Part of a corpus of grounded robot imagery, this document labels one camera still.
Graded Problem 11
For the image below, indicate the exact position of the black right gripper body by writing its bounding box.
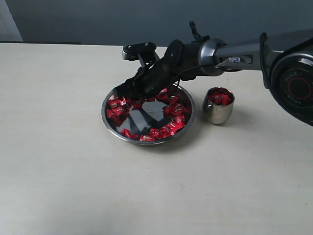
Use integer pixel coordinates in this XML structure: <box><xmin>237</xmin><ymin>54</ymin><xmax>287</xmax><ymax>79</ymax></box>
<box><xmin>114</xmin><ymin>58</ymin><xmax>181</xmax><ymax>100</ymax></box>

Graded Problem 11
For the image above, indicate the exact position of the red candy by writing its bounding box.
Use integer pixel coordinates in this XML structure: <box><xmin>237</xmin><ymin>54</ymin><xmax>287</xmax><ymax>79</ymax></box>
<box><xmin>156</xmin><ymin>88</ymin><xmax>179</xmax><ymax>105</ymax></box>
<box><xmin>139</xmin><ymin>134</ymin><xmax>156</xmax><ymax>141</ymax></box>
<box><xmin>208</xmin><ymin>90</ymin><xmax>232</xmax><ymax>106</ymax></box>
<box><xmin>167</xmin><ymin>117</ymin><xmax>185</xmax><ymax>136</ymax></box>
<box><xmin>107</xmin><ymin>95</ymin><xmax>129</xmax><ymax>109</ymax></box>
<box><xmin>106</xmin><ymin>107</ymin><xmax>129</xmax><ymax>125</ymax></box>
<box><xmin>120</xmin><ymin>129</ymin><xmax>140</xmax><ymax>140</ymax></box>
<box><xmin>150</xmin><ymin>126</ymin><xmax>171</xmax><ymax>140</ymax></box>
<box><xmin>162</xmin><ymin>103</ymin><xmax>188</xmax><ymax>118</ymax></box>

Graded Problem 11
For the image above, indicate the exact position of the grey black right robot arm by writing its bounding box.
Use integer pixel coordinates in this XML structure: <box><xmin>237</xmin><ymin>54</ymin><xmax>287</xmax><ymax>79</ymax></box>
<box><xmin>113</xmin><ymin>22</ymin><xmax>313</xmax><ymax>125</ymax></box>

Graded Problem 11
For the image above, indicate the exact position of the round steel plate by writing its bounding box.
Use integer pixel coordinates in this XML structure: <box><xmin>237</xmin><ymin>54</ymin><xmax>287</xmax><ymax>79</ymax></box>
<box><xmin>101</xmin><ymin>84</ymin><xmax>196</xmax><ymax>145</ymax></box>

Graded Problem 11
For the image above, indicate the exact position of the shiny steel cup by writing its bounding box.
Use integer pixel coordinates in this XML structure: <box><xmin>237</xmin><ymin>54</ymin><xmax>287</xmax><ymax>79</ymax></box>
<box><xmin>201</xmin><ymin>87</ymin><xmax>235</xmax><ymax>125</ymax></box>

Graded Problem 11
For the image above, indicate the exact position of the red wrapped candy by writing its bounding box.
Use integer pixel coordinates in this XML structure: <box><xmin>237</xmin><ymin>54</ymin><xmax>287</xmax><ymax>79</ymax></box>
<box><xmin>167</xmin><ymin>117</ymin><xmax>185</xmax><ymax>136</ymax></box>
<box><xmin>139</xmin><ymin>134</ymin><xmax>156</xmax><ymax>141</ymax></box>
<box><xmin>107</xmin><ymin>95</ymin><xmax>129</xmax><ymax>109</ymax></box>
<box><xmin>150</xmin><ymin>126</ymin><xmax>171</xmax><ymax>140</ymax></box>
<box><xmin>106</xmin><ymin>107</ymin><xmax>129</xmax><ymax>125</ymax></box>
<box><xmin>156</xmin><ymin>88</ymin><xmax>179</xmax><ymax>105</ymax></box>
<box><xmin>120</xmin><ymin>129</ymin><xmax>140</xmax><ymax>140</ymax></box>
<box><xmin>162</xmin><ymin>103</ymin><xmax>188</xmax><ymax>118</ymax></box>

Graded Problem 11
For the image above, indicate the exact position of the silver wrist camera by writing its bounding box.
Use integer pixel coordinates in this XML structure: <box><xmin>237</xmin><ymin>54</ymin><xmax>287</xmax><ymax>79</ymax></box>
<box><xmin>122</xmin><ymin>42</ymin><xmax>157</xmax><ymax>61</ymax></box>

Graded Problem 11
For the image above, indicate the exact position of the black camera cable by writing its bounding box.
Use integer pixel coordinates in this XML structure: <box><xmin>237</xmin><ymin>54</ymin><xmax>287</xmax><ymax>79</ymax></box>
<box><xmin>168</xmin><ymin>65</ymin><xmax>240</xmax><ymax>96</ymax></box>

